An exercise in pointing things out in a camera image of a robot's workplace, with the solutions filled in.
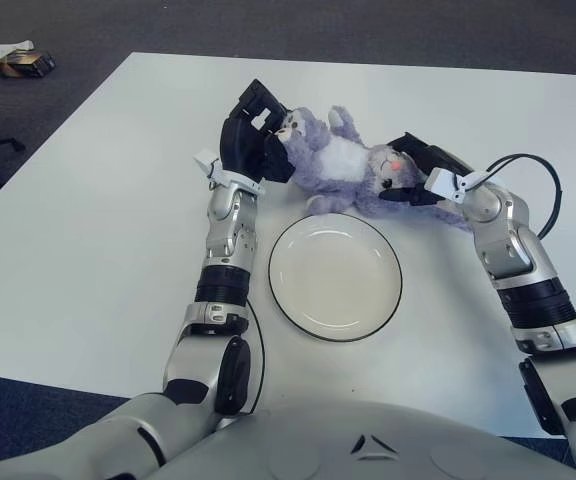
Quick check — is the white plate with black rim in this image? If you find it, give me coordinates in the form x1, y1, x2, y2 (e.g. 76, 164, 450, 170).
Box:
267, 212, 403, 343

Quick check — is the grey robot torso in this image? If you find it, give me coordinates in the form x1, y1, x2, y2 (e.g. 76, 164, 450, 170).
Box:
157, 399, 576, 480

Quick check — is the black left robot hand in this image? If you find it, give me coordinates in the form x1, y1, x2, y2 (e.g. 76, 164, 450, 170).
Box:
217, 78, 297, 185

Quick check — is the black cardboard box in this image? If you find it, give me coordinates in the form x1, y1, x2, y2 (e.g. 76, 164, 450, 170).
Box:
1, 49, 57, 79

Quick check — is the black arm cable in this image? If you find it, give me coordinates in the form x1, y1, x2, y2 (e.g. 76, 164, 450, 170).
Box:
467, 153, 564, 239
207, 294, 267, 416

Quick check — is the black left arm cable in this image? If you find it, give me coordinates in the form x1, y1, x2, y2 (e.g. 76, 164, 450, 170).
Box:
207, 294, 267, 416

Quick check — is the purple plush bunny doll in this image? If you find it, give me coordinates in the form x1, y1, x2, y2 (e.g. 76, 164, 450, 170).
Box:
275, 104, 472, 232

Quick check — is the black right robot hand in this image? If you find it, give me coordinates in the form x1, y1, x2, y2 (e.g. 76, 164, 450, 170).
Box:
378, 131, 474, 207

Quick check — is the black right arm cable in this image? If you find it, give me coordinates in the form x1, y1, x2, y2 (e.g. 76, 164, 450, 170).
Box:
467, 153, 564, 239

